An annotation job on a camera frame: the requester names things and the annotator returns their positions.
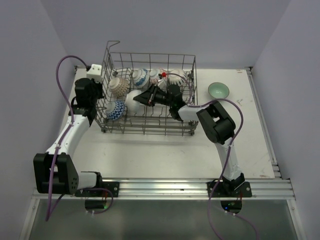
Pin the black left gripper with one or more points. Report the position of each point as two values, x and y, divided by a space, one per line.
100 86

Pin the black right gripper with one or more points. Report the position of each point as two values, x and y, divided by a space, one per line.
148 97

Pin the white ribbed bowl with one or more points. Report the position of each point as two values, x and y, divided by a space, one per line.
131 104

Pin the teal striped bowl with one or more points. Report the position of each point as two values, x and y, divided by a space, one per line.
176 77

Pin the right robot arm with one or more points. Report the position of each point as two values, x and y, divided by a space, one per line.
218 126

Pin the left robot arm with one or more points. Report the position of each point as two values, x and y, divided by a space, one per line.
54 169

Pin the red diamond pattern bowl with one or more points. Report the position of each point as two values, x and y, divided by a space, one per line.
158 77

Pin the blue floral bowl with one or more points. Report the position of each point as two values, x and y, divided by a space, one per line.
140 77

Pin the brown patterned bowl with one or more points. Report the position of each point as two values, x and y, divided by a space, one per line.
119 86

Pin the blue zigzag pattern bowl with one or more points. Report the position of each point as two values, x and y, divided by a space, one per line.
115 110

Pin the mint green bowl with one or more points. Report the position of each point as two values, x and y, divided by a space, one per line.
218 90

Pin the grey wire dish rack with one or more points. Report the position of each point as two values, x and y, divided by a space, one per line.
149 119

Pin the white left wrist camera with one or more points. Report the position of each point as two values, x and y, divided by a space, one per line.
95 73

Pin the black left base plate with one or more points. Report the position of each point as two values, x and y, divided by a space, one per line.
106 189

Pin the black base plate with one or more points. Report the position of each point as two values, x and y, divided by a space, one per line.
222 190
106 189

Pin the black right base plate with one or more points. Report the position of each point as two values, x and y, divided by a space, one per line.
222 190

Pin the aluminium mounting rail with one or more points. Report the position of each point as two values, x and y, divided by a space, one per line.
197 189

